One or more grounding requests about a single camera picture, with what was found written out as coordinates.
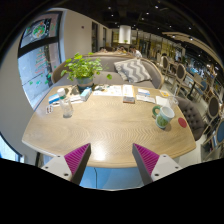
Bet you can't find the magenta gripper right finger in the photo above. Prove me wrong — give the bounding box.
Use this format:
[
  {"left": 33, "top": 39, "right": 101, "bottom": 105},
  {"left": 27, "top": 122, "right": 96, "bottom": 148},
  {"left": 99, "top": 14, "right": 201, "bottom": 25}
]
[{"left": 132, "top": 143, "right": 159, "bottom": 185}]

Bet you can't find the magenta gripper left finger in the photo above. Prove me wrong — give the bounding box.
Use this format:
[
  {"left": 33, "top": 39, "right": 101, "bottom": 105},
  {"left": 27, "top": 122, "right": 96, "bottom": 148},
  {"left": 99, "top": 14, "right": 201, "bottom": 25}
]
[{"left": 64, "top": 143, "right": 91, "bottom": 185}]

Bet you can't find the clear plastic water bottle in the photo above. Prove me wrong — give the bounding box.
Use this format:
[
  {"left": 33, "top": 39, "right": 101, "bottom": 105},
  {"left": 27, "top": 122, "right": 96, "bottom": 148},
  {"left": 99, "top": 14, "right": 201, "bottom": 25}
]
[{"left": 57, "top": 88, "right": 73, "bottom": 118}]

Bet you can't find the green and white mug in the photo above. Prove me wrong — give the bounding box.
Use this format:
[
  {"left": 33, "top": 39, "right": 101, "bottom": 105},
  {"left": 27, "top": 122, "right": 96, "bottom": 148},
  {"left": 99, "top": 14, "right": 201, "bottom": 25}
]
[{"left": 152, "top": 106, "right": 175, "bottom": 129}]

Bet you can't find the red round coaster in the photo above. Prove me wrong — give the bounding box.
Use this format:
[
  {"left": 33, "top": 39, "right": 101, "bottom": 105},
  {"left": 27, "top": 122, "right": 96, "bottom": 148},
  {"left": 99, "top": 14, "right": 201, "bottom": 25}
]
[{"left": 178, "top": 118, "right": 187, "bottom": 128}]

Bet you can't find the white paper leaflet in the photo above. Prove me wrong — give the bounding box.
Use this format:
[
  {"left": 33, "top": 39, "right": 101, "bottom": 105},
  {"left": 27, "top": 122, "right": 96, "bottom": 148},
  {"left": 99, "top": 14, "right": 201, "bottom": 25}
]
[{"left": 136, "top": 95, "right": 155, "bottom": 104}]

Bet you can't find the clear plastic cup with straw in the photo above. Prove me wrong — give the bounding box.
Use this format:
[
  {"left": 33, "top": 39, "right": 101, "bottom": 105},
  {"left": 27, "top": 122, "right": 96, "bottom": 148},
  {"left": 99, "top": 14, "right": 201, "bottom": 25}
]
[{"left": 168, "top": 89, "right": 179, "bottom": 109}]

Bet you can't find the grey tufted armchair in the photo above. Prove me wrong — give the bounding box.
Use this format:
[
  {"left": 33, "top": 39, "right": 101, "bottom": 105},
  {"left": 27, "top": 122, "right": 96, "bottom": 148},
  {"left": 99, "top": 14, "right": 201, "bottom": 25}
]
[{"left": 177, "top": 97, "right": 204, "bottom": 140}]

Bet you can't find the blue seat wooden chair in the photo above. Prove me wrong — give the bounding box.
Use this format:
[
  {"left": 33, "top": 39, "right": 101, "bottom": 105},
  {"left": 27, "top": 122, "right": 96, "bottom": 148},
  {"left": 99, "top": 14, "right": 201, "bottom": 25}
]
[{"left": 201, "top": 118, "right": 224, "bottom": 162}]

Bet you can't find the yellow table card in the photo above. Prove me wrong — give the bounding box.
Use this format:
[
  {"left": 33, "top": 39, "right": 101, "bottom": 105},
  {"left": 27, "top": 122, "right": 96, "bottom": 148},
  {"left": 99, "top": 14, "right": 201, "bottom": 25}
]
[{"left": 160, "top": 90, "right": 170, "bottom": 97}]

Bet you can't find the blue tissue box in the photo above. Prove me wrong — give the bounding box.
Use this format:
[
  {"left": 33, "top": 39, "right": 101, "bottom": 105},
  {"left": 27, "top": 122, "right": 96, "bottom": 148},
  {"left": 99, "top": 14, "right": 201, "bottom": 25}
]
[{"left": 80, "top": 88, "right": 92, "bottom": 101}]

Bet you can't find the white menu booklet stack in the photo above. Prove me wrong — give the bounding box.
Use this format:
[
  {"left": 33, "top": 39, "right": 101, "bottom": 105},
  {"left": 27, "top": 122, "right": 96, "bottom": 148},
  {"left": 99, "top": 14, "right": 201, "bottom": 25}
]
[{"left": 123, "top": 85, "right": 135, "bottom": 104}]

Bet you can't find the grey chevron pillow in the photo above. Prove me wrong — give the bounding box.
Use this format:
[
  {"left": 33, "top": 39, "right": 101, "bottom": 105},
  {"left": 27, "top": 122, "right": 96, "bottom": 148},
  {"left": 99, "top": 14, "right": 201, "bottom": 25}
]
[{"left": 114, "top": 58, "right": 152, "bottom": 83}]

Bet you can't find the green potted plant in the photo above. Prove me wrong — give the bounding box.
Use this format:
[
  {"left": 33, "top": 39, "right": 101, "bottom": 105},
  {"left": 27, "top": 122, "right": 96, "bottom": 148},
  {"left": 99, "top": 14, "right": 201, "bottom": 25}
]
[{"left": 61, "top": 52, "right": 108, "bottom": 89}]

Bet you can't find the grey curved sofa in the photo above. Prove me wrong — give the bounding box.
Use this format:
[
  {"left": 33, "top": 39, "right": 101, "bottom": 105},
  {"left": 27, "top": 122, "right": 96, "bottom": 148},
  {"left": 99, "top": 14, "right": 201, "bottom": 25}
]
[{"left": 51, "top": 53, "right": 164, "bottom": 89}]

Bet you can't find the wooden dining chair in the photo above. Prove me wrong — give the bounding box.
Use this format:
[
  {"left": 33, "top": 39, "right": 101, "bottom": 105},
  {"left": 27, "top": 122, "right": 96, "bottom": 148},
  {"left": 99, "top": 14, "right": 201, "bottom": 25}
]
[{"left": 172, "top": 64, "right": 188, "bottom": 96}]

